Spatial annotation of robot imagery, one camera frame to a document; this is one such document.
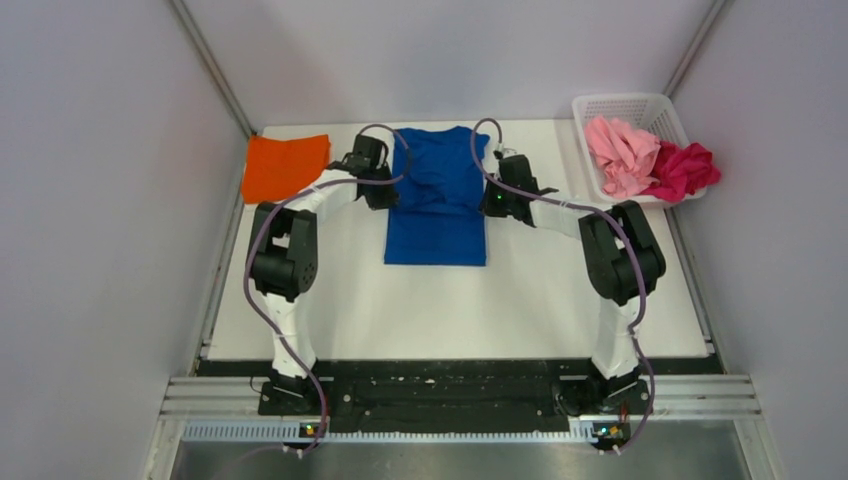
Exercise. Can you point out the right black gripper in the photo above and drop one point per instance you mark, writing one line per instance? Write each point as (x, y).
(489, 206)

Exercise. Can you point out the left corner aluminium post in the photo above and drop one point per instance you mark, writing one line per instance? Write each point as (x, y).
(210, 65)

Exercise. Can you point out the corner aluminium post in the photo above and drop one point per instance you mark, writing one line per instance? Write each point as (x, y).
(210, 65)
(711, 18)

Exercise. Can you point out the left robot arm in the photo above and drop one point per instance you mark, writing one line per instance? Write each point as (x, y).
(282, 265)

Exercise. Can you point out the magenta t shirt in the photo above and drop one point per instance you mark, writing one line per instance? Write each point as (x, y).
(679, 172)

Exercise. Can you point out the folded orange t shirt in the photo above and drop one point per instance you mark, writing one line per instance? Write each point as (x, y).
(278, 169)

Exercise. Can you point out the blue t shirt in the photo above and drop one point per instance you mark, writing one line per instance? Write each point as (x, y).
(437, 221)

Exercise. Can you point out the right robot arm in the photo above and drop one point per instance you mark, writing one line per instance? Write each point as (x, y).
(623, 262)

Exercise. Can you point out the right corner aluminium post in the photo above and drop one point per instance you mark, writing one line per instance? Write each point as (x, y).
(711, 18)

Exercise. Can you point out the white plastic basket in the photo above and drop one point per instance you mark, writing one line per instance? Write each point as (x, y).
(654, 113)

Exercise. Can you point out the white slotted cable duct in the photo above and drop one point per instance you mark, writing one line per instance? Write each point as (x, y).
(301, 433)

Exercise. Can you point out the light pink t shirt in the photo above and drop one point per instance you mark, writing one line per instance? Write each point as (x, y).
(625, 155)

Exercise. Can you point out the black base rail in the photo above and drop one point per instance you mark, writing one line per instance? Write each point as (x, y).
(442, 397)

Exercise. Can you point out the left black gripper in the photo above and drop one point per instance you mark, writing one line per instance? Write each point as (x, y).
(387, 198)

